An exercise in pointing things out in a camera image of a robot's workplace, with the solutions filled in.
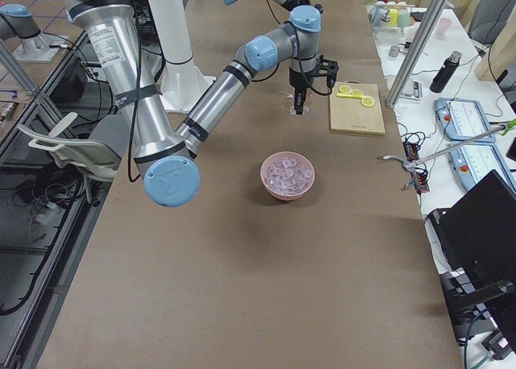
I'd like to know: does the pink bowl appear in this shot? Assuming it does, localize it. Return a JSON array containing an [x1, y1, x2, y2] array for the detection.
[[260, 151, 315, 201]]

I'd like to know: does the light blue cup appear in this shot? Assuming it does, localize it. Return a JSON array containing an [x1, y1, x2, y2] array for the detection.
[[369, 5, 389, 27]]

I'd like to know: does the teach pendant far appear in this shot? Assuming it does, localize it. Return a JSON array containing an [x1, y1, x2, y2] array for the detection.
[[434, 97, 491, 141]]

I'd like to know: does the clear wine glass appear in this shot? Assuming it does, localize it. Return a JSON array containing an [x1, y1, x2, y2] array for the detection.
[[289, 104, 310, 115]]

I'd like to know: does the yellow cup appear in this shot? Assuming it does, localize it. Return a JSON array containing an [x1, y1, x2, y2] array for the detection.
[[387, 8, 399, 27]]

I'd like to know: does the white pedestal column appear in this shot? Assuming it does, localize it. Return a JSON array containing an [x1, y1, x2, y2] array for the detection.
[[148, 0, 215, 114]]

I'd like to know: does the metal grabber tool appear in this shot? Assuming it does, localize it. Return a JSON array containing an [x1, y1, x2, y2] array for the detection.
[[376, 119, 515, 194]]

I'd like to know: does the aluminium frame post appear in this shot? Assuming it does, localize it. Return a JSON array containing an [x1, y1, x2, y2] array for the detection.
[[386, 0, 448, 110]]

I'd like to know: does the pile of ice cubes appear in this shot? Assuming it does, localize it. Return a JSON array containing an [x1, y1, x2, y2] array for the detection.
[[264, 157, 313, 196]]

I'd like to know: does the grey office chair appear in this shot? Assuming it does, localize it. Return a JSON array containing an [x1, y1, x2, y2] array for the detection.
[[17, 112, 130, 205]]

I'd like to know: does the yellow plastic knife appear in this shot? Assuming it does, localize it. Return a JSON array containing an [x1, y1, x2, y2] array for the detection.
[[336, 92, 364, 99]]

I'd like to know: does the black water bottle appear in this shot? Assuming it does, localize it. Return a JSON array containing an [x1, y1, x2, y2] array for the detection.
[[430, 51, 462, 93]]

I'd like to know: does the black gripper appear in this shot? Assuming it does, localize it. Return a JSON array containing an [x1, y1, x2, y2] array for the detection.
[[289, 68, 315, 115]]

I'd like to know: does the lemon slice far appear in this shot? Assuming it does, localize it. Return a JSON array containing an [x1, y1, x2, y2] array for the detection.
[[339, 85, 352, 95]]

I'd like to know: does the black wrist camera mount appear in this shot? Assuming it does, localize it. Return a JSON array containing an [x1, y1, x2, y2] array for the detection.
[[318, 55, 339, 89]]

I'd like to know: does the lemon slice near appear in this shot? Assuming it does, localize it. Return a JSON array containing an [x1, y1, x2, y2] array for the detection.
[[361, 97, 375, 107]]

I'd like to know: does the teach pendant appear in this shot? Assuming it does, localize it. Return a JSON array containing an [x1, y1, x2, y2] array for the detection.
[[448, 143, 515, 191], [434, 97, 491, 141]]

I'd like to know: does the teach pendant near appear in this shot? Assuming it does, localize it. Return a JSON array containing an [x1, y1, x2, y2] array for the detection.
[[448, 143, 515, 191]]

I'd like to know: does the bamboo cutting board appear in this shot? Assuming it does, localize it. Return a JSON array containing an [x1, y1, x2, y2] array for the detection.
[[329, 81, 385, 136]]

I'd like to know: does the white digital scale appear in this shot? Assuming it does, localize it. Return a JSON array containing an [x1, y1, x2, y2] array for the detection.
[[400, 79, 423, 101]]

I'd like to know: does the small steel weight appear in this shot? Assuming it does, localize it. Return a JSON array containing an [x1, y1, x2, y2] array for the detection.
[[388, 45, 401, 59]]

